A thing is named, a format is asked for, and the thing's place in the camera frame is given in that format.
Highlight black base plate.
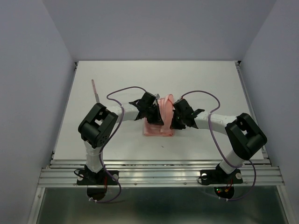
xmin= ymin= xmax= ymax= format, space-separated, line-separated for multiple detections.
xmin=74 ymin=169 xmax=117 ymax=186
xmin=197 ymin=169 xmax=243 ymax=186

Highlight pink cloth napkin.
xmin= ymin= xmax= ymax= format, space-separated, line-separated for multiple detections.
xmin=143 ymin=94 xmax=175 ymax=137

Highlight aluminium rail frame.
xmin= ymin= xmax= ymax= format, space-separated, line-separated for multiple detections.
xmin=28 ymin=61 xmax=297 ymax=224

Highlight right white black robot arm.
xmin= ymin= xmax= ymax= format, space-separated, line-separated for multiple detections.
xmin=171 ymin=99 xmax=268 ymax=182

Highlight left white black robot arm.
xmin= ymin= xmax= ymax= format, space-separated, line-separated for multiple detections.
xmin=78 ymin=92 xmax=164 ymax=184

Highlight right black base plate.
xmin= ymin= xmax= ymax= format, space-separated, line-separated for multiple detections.
xmin=197 ymin=169 xmax=243 ymax=186

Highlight pink handled knife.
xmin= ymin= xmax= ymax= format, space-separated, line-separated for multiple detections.
xmin=92 ymin=79 xmax=100 ymax=103

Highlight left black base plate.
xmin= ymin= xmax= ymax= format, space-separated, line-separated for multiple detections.
xmin=74 ymin=169 xmax=117 ymax=186

